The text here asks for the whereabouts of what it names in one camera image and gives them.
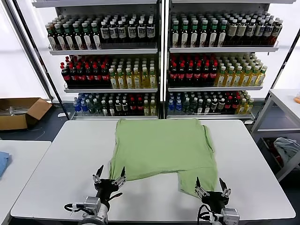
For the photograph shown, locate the black diagonal pole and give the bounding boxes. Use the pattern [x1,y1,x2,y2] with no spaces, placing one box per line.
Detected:
[10,0,72,120]
[254,30,300,125]

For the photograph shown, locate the red-cap cola bottle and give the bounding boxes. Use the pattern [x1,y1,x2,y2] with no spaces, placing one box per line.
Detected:
[68,64,78,85]
[209,61,218,86]
[185,61,194,86]
[128,97,137,115]
[136,97,144,115]
[232,96,240,113]
[84,63,94,85]
[60,62,70,85]
[169,61,178,86]
[100,63,110,85]
[177,61,186,86]
[225,96,233,113]
[92,63,102,85]
[76,64,86,85]
[193,61,203,86]
[201,61,210,86]

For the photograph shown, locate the white framed side table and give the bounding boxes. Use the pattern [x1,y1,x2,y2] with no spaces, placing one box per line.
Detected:
[249,88,300,181]

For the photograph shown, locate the grey-blue crumpled clothes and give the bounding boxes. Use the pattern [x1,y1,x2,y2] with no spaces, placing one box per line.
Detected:
[273,137,300,171]

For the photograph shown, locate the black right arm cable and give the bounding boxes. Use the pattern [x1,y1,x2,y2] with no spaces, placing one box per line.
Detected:
[196,203,214,222]

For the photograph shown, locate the grey metal shelf rack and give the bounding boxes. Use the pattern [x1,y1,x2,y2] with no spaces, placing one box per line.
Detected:
[164,0,296,122]
[31,0,162,120]

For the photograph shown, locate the dark bottle blue-white label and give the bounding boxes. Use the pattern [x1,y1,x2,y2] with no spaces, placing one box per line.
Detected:
[254,19,265,45]
[109,20,119,45]
[117,20,128,45]
[146,19,155,45]
[100,20,110,45]
[263,18,275,45]
[137,20,146,45]
[271,18,284,45]
[245,19,256,45]
[127,20,137,45]

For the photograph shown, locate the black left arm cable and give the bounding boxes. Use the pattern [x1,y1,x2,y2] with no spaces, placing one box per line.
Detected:
[64,202,87,218]

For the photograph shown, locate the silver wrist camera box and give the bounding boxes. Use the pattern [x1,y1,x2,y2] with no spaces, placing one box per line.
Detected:
[220,207,240,225]
[83,196,101,213]

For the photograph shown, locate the green t-shirt with red print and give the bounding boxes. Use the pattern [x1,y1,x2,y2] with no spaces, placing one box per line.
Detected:
[108,118,219,197]

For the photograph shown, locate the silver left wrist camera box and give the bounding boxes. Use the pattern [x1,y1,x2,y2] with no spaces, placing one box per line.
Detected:
[83,196,101,213]

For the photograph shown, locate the bag of metal rods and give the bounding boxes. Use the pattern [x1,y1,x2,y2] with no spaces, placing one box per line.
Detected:
[0,105,31,117]

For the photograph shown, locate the red cloth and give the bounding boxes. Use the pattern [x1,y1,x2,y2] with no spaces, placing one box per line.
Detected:
[269,140,282,165]

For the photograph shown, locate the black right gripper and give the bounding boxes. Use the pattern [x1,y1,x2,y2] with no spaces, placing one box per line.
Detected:
[195,176,233,213]

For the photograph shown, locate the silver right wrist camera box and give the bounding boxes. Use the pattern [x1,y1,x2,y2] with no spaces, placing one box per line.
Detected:
[220,207,240,225]

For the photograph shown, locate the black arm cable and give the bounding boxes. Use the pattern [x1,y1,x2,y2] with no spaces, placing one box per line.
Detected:
[196,203,214,222]
[64,202,87,218]

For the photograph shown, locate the brown cardboard box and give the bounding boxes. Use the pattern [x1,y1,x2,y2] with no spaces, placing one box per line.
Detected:
[0,97,53,131]

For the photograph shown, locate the dark bottle beige label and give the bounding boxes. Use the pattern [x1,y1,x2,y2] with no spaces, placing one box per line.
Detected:
[226,19,238,45]
[236,19,247,45]

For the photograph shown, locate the blue folded cloth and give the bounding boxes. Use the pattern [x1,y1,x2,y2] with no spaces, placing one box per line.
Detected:
[0,151,12,180]

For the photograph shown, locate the black storage bin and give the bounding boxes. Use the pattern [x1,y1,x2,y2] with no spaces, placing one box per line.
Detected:
[260,137,285,168]

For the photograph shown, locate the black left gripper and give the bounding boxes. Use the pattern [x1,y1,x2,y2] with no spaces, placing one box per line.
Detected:
[92,165,128,208]

